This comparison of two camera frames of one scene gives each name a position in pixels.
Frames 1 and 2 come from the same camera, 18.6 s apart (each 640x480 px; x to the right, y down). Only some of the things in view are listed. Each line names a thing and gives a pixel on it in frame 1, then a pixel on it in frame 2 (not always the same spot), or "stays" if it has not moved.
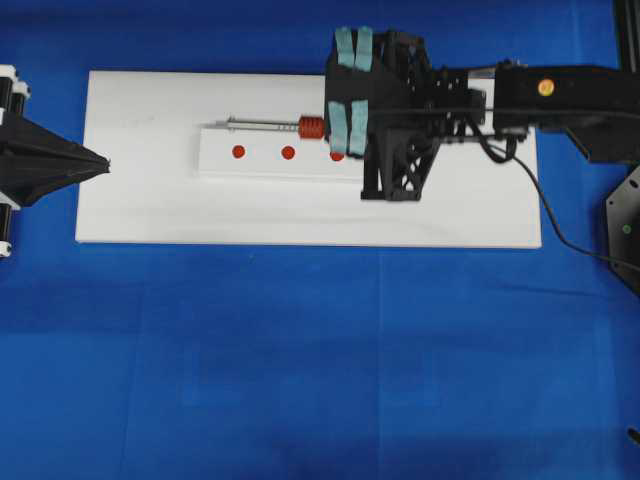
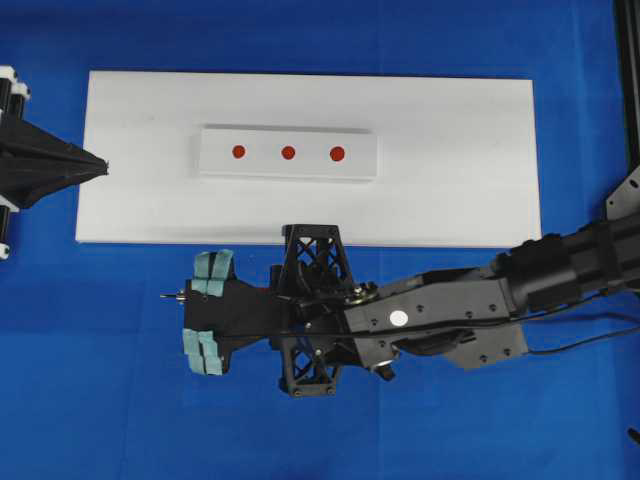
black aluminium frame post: (628, 27) stays
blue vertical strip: (183, 361) stays
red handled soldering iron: (310, 127) to (175, 297)
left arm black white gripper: (21, 136) stays
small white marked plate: (272, 154) stays
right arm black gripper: (397, 147) to (306, 311)
